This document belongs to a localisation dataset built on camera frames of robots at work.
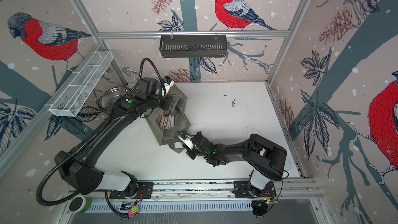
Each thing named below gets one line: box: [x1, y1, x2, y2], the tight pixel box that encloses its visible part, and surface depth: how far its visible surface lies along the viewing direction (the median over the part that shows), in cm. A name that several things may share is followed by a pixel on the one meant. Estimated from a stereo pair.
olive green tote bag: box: [144, 85, 192, 153], surface depth 90 cm
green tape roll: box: [68, 196, 93, 214], surface depth 67 cm
